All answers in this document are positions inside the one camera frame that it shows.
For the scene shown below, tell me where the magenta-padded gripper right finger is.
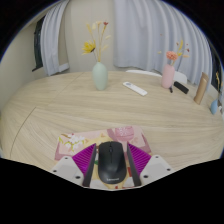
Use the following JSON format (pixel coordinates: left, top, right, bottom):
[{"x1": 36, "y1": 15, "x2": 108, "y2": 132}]
[{"x1": 126, "y1": 143, "x2": 174, "y2": 187}]

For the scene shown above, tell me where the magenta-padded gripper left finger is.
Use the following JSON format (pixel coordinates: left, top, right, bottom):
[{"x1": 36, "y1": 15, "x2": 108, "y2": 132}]
[{"x1": 51, "y1": 143, "x2": 98, "y2": 188}]

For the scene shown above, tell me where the black computer mouse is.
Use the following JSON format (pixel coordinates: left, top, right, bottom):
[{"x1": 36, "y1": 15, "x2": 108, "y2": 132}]
[{"x1": 97, "y1": 141, "x2": 128, "y2": 185}]

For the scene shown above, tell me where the printed pink mouse pad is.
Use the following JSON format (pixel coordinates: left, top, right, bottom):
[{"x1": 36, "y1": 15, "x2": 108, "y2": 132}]
[{"x1": 54, "y1": 125, "x2": 153, "y2": 190}]

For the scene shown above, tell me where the white remote control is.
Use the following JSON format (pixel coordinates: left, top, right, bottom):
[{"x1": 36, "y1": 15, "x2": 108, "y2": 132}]
[{"x1": 122, "y1": 81, "x2": 148, "y2": 97}]

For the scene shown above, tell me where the small black box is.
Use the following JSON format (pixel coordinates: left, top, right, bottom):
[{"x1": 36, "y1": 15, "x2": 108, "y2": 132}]
[{"x1": 173, "y1": 80, "x2": 190, "y2": 95}]

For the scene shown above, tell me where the green vase with yellow flowers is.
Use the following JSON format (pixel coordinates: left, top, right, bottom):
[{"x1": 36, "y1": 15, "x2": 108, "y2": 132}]
[{"x1": 81, "y1": 20, "x2": 112, "y2": 91}]

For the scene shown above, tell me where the pink vase with orange flowers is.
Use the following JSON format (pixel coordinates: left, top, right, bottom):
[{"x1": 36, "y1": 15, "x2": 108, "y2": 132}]
[{"x1": 157, "y1": 39, "x2": 191, "y2": 89}]

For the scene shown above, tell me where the golden drink bottle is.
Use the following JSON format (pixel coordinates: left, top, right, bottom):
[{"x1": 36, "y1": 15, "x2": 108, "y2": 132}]
[{"x1": 193, "y1": 72, "x2": 210, "y2": 105}]

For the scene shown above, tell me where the narrow white curtain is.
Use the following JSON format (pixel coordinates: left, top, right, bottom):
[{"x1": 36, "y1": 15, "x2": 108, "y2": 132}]
[{"x1": 40, "y1": 0, "x2": 71, "y2": 77}]

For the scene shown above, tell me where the dark window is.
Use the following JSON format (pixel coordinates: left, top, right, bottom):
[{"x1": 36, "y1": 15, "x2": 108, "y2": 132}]
[{"x1": 32, "y1": 14, "x2": 46, "y2": 72}]

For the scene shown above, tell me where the wide white curtain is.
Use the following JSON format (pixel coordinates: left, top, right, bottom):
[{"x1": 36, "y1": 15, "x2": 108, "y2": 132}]
[{"x1": 113, "y1": 0, "x2": 214, "y2": 86}]

